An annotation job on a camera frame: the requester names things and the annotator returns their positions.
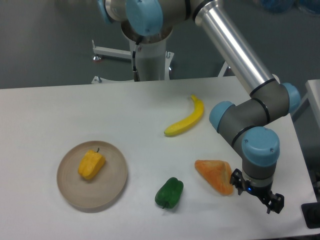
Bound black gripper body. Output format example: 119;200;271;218
241;174;273;202

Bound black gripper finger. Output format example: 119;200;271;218
229;168;244;196
258;192;285;214

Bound yellow bell pepper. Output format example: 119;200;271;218
78;147;106;180

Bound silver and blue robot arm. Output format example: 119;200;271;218
97;0;301;213

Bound green bell pepper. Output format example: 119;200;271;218
154;177;184;209

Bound beige round plate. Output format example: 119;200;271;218
56;141;128;213

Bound orange bread wedge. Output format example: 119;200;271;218
194;159;233;196

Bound black box at right edge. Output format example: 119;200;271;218
301;202;320;229

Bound yellow banana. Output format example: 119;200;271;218
164;94;205;137

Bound white table at right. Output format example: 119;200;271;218
305;79;320;115

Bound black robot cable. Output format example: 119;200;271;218
131;35;144;82

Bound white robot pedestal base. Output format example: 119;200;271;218
92;39;175;82

